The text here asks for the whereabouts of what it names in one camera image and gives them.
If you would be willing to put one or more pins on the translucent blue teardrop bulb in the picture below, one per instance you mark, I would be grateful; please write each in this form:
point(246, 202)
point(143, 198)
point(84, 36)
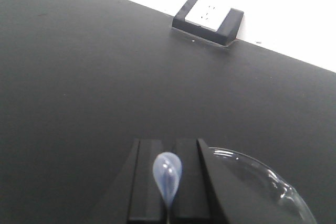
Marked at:
point(167, 173)

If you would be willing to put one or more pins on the white wall power socket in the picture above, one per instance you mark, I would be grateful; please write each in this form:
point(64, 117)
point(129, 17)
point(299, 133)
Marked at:
point(207, 14)

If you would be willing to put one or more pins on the clear glass beaker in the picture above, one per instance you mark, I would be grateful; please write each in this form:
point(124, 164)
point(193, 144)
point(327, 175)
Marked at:
point(265, 182)

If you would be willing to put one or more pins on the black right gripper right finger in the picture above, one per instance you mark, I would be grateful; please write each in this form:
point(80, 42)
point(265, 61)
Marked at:
point(210, 193)

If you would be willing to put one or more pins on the black socket housing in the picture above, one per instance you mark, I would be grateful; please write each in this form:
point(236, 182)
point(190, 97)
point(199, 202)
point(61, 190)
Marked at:
point(225, 35)

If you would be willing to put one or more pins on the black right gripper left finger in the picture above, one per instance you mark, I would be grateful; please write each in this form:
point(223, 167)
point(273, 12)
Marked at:
point(133, 196)

